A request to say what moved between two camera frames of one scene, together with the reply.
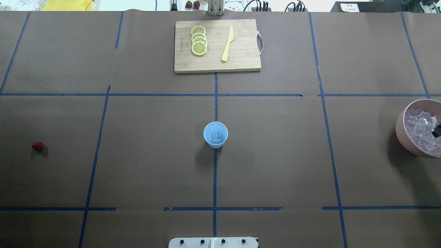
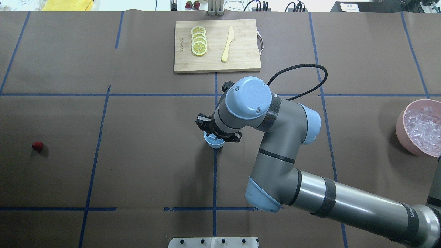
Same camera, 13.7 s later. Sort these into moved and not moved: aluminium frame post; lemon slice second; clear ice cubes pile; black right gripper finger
Moved: black right gripper finger
Not moved: lemon slice second; aluminium frame post; clear ice cubes pile
